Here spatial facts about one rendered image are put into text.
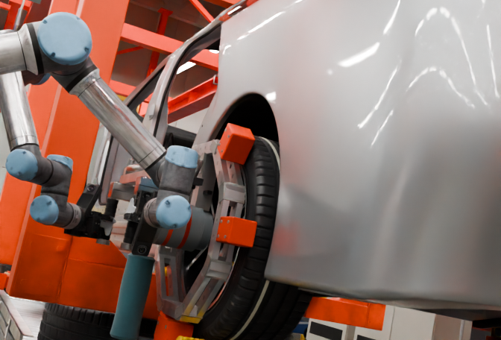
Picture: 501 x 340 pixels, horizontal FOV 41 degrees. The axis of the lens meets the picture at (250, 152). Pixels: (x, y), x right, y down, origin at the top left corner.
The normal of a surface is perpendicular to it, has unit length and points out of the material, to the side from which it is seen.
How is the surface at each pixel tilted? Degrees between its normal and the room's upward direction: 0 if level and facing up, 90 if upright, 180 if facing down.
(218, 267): 90
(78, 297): 90
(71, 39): 87
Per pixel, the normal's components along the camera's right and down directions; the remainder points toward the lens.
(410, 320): -0.88, -0.25
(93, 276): 0.40, -0.08
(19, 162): -0.32, -0.23
